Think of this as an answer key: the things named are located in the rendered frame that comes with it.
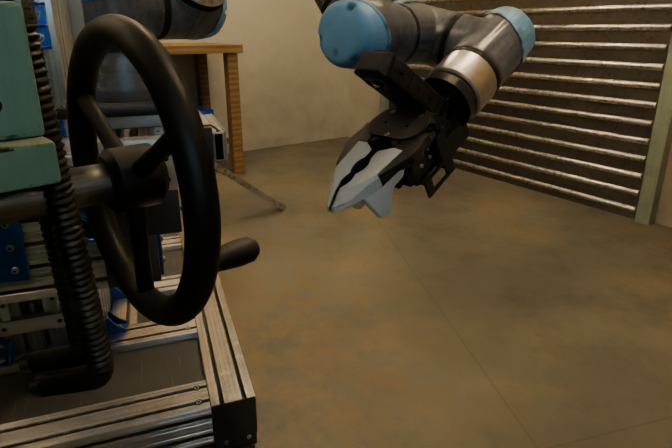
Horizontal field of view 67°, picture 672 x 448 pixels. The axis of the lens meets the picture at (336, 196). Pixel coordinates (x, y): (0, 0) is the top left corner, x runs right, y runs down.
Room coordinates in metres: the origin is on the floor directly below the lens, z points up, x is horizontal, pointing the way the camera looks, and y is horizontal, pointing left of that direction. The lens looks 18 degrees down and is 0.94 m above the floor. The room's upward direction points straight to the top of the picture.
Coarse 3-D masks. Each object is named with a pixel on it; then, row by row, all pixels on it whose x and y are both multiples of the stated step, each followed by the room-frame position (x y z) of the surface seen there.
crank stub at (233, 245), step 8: (232, 240) 0.42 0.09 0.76; (240, 240) 0.42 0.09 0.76; (248, 240) 0.42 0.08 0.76; (224, 248) 0.41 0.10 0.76; (232, 248) 0.41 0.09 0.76; (240, 248) 0.41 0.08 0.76; (248, 248) 0.41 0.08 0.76; (256, 248) 0.42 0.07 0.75; (224, 256) 0.40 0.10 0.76; (232, 256) 0.40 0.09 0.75; (240, 256) 0.41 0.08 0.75; (248, 256) 0.41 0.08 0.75; (256, 256) 0.42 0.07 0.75; (224, 264) 0.40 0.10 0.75; (232, 264) 0.40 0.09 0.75; (240, 264) 0.41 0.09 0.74
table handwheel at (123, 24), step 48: (96, 48) 0.47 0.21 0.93; (144, 48) 0.39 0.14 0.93; (96, 144) 0.55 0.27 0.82; (144, 144) 0.47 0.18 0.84; (192, 144) 0.36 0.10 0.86; (96, 192) 0.42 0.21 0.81; (144, 192) 0.44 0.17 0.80; (192, 192) 0.35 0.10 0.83; (96, 240) 0.52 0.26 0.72; (144, 240) 0.45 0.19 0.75; (192, 240) 0.35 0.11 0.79; (144, 288) 0.45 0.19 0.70; (192, 288) 0.36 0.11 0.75
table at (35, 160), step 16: (0, 144) 0.33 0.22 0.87; (16, 144) 0.33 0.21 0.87; (32, 144) 0.33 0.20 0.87; (48, 144) 0.34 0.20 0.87; (0, 160) 0.32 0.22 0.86; (16, 160) 0.32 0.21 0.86; (32, 160) 0.33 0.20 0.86; (48, 160) 0.34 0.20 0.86; (0, 176) 0.32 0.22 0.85; (16, 176) 0.32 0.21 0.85; (32, 176) 0.33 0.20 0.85; (48, 176) 0.33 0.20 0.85; (0, 192) 0.32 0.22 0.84
